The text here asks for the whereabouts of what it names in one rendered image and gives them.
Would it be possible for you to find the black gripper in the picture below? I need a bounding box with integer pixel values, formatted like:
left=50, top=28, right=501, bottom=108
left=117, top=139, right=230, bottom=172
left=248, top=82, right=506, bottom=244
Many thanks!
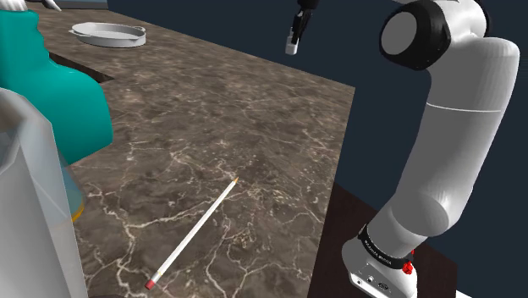
left=284, top=0, right=322, bottom=57

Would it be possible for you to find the white oval baking dish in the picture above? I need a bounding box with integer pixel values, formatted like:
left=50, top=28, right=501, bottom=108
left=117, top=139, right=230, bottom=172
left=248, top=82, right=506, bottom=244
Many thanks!
left=68, top=21, right=148, bottom=49

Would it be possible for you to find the dark brown robot stand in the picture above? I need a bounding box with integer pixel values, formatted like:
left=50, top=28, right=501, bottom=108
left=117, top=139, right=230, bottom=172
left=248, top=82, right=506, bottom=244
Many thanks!
left=306, top=181, right=474, bottom=298

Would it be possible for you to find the white pencil with red eraser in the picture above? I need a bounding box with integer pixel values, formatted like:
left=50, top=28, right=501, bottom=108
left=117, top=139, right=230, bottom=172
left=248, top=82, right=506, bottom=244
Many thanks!
left=144, top=176, right=240, bottom=291

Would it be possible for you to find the teal spray bottle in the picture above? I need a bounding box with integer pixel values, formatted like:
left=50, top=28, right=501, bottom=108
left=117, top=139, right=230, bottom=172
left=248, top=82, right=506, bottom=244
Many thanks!
left=0, top=0, right=115, bottom=167

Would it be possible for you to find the clear glass with orange base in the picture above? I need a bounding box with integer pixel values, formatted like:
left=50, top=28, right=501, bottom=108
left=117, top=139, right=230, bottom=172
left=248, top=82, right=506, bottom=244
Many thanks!
left=58, top=153, right=86, bottom=224

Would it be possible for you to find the translucent white jug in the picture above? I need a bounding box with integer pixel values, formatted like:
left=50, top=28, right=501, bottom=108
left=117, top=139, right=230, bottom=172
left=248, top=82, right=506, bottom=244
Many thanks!
left=0, top=87, right=90, bottom=298

